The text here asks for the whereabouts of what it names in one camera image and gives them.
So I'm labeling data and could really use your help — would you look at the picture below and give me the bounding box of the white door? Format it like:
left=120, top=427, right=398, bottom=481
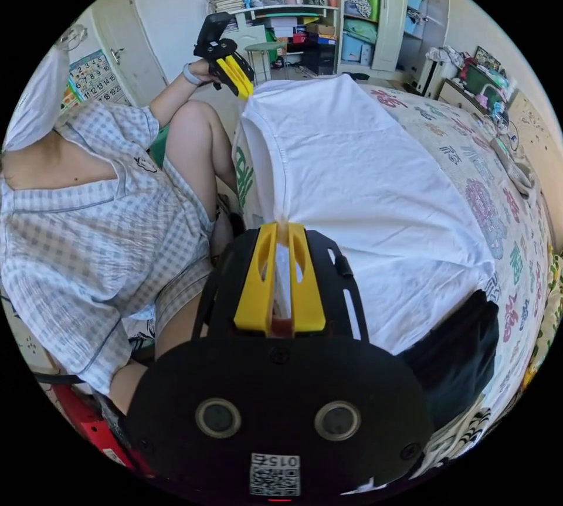
left=90, top=0, right=170, bottom=107

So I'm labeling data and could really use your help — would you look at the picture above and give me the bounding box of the number chart poster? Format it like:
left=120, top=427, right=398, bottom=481
left=61, top=50, right=128, bottom=113

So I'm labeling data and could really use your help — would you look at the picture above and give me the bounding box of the black garment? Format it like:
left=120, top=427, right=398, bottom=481
left=398, top=288, right=500, bottom=432

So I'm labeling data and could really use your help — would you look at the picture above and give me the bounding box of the grey cloth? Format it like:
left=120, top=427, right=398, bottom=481
left=492, top=136, right=536, bottom=200

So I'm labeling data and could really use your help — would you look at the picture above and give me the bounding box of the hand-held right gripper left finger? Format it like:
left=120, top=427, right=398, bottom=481
left=233, top=223, right=280, bottom=336

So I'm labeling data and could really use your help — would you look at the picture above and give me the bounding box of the person's body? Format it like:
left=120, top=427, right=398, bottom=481
left=0, top=24, right=247, bottom=417

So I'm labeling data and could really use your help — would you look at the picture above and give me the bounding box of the round green stool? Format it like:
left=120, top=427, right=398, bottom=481
left=244, top=42, right=287, bottom=84

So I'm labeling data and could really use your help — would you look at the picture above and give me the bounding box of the desk shelf with books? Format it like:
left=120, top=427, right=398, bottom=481
left=203, top=0, right=342, bottom=76

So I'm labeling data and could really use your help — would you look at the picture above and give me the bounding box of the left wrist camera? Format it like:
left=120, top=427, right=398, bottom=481
left=198, top=12, right=233, bottom=49

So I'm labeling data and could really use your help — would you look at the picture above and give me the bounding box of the white radiator with clothes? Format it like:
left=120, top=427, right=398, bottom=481
left=415, top=46, right=465, bottom=97

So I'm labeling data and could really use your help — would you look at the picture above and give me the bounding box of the person's left hand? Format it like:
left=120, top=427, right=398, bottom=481
left=191, top=58, right=222, bottom=90

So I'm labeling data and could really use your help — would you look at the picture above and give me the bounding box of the bedside cabinet with items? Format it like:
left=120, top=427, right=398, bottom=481
left=439, top=46, right=520, bottom=120

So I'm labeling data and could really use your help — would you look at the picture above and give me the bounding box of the white cupboard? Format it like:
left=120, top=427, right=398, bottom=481
left=338, top=0, right=449, bottom=76

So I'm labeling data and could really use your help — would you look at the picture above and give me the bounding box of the red plastic stool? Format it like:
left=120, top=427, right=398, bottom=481
left=52, top=382, right=155, bottom=478

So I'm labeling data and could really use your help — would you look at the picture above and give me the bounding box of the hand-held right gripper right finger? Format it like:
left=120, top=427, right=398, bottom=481
left=287, top=223, right=328, bottom=334

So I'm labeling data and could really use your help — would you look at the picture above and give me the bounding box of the white t-shirt with pattern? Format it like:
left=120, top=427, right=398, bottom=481
left=239, top=74, right=498, bottom=356

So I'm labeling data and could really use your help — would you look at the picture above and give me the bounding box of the person's left forearm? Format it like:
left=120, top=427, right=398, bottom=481
left=148, top=62, right=204, bottom=128

